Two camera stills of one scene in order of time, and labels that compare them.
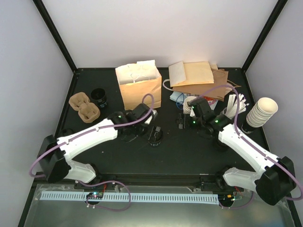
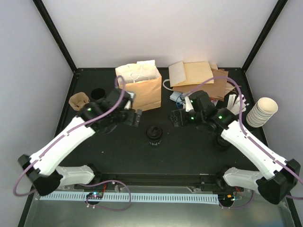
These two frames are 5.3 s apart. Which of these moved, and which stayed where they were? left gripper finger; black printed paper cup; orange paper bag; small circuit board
Moved: left gripper finger
Stayed: orange paper bag; small circuit board; black printed paper cup
